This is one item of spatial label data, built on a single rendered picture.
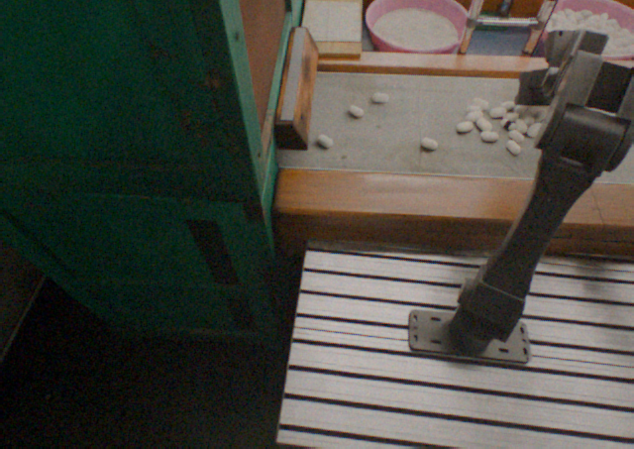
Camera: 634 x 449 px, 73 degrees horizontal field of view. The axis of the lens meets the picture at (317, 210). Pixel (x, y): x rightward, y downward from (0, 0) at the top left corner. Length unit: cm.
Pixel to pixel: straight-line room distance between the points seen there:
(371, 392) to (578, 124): 49
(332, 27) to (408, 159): 42
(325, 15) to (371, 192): 56
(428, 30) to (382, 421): 94
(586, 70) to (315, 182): 45
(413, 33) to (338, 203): 61
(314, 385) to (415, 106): 62
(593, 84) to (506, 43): 74
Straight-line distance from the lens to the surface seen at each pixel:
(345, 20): 118
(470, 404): 78
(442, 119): 99
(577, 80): 61
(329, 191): 79
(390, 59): 108
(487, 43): 136
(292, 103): 81
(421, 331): 78
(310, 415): 74
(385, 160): 88
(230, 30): 49
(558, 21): 139
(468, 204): 82
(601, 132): 60
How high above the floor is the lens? 140
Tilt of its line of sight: 56 degrees down
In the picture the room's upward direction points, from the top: 1 degrees counter-clockwise
